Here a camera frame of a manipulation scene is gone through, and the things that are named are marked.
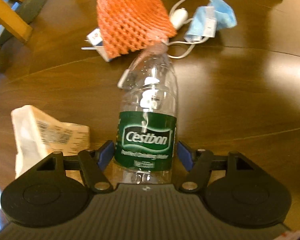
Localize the clear plastic water bottle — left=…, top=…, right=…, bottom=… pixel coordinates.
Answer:
left=113, top=42, right=178, bottom=184

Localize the brown paper bag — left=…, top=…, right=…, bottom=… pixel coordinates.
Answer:
left=11, top=105, right=90, bottom=178

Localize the blue milk carton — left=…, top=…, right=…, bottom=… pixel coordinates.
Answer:
left=81, top=27, right=112, bottom=62

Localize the blue face mask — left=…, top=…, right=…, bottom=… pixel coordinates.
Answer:
left=165, top=0, right=238, bottom=60

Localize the orange foam fruit net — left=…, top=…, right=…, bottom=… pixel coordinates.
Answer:
left=96, top=0, right=177, bottom=59

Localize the dark floor mat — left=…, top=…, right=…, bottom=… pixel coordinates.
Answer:
left=0, top=0, right=62, bottom=48

